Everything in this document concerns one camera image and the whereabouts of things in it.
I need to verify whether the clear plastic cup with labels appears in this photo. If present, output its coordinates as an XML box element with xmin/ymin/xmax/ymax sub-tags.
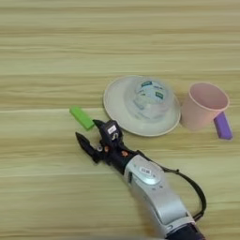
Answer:
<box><xmin>124</xmin><ymin>76</ymin><xmax>176</xmax><ymax>120</ymax></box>

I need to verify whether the green rectangular block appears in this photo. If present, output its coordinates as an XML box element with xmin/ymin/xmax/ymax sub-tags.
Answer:
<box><xmin>68</xmin><ymin>105</ymin><xmax>96</xmax><ymax>131</ymax></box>

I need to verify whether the small black box white label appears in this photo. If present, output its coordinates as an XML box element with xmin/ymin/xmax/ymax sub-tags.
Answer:
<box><xmin>98</xmin><ymin>119</ymin><xmax>124</xmax><ymax>148</ymax></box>

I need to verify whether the pink plastic cup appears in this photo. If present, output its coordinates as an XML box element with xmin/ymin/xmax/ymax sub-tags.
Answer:
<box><xmin>180</xmin><ymin>82</ymin><xmax>231</xmax><ymax>132</ymax></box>

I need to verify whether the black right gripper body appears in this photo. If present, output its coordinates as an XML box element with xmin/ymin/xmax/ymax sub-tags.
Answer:
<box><xmin>93</xmin><ymin>134</ymin><xmax>148</xmax><ymax>176</ymax></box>

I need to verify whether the purple rectangular block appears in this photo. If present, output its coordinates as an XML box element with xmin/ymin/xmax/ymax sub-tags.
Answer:
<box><xmin>213</xmin><ymin>111</ymin><xmax>233</xmax><ymax>141</ymax></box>

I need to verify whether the white round plate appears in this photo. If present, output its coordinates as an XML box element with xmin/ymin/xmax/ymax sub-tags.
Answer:
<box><xmin>103</xmin><ymin>75</ymin><xmax>182</xmax><ymax>138</ymax></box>

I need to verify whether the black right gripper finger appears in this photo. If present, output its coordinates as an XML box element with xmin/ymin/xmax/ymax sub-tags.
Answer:
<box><xmin>75</xmin><ymin>131</ymin><xmax>101</xmax><ymax>164</ymax></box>
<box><xmin>92</xmin><ymin>118</ymin><xmax>108</xmax><ymax>137</ymax></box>

